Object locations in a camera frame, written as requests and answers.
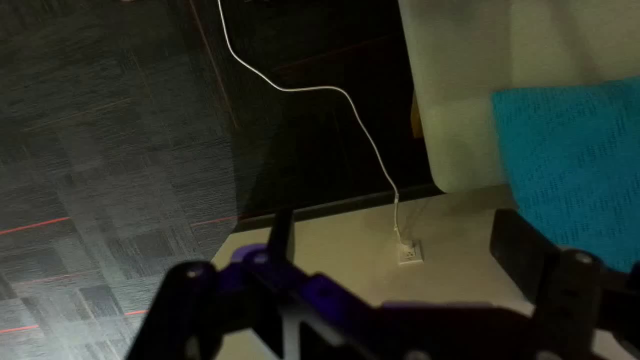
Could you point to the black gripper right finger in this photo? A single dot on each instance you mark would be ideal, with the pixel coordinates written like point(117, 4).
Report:
point(561, 285)

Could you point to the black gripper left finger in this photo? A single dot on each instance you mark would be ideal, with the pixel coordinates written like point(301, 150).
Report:
point(174, 327)

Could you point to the teal cushion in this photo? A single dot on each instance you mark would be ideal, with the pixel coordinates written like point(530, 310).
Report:
point(573, 160)

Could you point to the white seat bench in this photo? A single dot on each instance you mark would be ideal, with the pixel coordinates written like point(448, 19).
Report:
point(465, 51)

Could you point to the white wall outlet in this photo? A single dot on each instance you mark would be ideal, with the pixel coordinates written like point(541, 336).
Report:
point(411, 252)

